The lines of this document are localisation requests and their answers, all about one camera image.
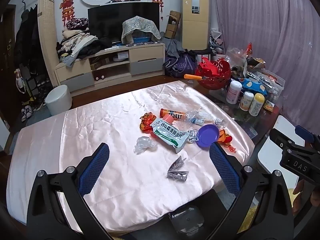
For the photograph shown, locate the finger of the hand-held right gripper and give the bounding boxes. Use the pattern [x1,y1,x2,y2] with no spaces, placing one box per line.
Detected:
[269,128,304,155]
[294,125,320,146]

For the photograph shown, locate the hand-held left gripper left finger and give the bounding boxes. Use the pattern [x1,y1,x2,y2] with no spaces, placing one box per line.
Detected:
[26,142,110,240]

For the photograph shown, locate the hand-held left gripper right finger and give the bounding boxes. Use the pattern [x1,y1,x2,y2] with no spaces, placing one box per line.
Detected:
[209,142,295,240]

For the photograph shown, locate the red orange tasselled ornament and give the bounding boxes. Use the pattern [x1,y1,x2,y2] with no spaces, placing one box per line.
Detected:
[217,128,237,154]

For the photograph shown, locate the purple plastic lid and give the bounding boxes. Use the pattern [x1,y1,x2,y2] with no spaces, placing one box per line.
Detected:
[196,124,221,149]

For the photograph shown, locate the silver foil blister pack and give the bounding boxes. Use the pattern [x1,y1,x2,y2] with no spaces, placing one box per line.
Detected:
[167,156,189,182]

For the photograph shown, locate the clear plastic wrap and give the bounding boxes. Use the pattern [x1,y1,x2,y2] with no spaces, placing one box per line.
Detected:
[133,136,157,155]

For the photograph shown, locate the clear plastic bag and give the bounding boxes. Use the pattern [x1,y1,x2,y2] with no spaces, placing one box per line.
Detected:
[184,107,216,131]

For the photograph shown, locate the green white medicine packet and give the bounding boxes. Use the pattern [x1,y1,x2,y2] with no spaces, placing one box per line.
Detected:
[150,117,191,153]

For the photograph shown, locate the red gold candy wrapper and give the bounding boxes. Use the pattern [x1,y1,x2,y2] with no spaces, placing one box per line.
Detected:
[139,112,157,133]

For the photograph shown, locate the orange tablet tube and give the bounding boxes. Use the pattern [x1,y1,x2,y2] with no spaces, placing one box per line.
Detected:
[160,108,187,121]

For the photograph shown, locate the person's right hand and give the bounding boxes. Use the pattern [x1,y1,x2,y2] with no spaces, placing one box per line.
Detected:
[292,180,320,217]

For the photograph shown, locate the white chair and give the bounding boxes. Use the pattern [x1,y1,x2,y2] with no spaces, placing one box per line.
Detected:
[256,115,304,180]

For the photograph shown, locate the glass table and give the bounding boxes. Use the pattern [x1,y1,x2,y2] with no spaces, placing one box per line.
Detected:
[192,79,283,141]

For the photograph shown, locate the yellow-capped white bottle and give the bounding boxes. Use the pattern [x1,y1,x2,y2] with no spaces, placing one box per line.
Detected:
[248,93,265,117]

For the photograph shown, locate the pink satin tablecloth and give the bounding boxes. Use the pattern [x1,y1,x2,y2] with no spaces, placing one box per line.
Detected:
[6,81,255,233]

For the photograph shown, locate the white bottle orange label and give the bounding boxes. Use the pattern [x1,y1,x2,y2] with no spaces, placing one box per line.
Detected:
[239,91,254,112]

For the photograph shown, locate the yellow fleece blanket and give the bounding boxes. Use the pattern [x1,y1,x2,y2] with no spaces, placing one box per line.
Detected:
[246,186,300,235]

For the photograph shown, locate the clear plastic container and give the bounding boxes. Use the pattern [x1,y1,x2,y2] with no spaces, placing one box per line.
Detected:
[250,69,286,101]

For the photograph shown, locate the blue snack bag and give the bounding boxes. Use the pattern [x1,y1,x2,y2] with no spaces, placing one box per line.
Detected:
[241,78,268,96]

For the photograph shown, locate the white bottle pink label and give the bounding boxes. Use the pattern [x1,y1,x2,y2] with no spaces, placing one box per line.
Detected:
[226,79,243,105]

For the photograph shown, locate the white round stool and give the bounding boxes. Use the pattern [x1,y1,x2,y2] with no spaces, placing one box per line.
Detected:
[45,85,73,116]

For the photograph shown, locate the white sneakers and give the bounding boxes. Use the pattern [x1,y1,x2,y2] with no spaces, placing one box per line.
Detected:
[21,105,34,122]

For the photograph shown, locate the heap of plastic bags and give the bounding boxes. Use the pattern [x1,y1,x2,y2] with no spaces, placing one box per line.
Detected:
[224,42,266,78]

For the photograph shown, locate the red openwork basket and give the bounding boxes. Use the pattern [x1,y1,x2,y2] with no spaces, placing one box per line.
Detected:
[195,57,232,91]

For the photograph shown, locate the purple curtain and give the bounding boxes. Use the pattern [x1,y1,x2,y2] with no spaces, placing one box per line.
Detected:
[210,0,320,132]

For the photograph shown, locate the hanging face mask bag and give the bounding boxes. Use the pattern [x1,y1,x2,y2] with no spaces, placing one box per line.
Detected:
[15,68,27,94]

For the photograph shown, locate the purple duffel bag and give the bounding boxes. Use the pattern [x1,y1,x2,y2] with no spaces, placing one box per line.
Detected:
[163,53,198,77]

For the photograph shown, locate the beige grey TV cabinet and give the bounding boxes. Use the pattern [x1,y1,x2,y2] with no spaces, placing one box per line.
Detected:
[54,42,166,92]

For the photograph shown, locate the pile of clothes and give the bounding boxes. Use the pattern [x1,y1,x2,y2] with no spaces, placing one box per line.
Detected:
[56,28,113,67]

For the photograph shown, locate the beige standing air conditioner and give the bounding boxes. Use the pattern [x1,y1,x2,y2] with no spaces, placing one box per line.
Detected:
[181,0,212,51]

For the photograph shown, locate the dark hanging coats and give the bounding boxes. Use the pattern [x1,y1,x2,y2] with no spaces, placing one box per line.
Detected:
[13,6,46,81]

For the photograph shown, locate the beige rattan screen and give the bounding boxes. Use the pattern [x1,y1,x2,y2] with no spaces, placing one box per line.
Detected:
[37,0,62,87]

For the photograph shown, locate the dark floral cushion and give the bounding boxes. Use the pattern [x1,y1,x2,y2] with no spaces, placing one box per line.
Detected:
[65,17,89,30]

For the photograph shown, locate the black television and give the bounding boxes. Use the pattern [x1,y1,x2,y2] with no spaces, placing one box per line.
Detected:
[87,2,160,43]

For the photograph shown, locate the cloth-covered pet cage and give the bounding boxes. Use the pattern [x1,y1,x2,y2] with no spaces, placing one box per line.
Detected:
[121,16,162,44]

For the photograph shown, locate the brown cardboard box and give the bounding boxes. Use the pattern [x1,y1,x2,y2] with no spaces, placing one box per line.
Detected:
[164,10,181,39]

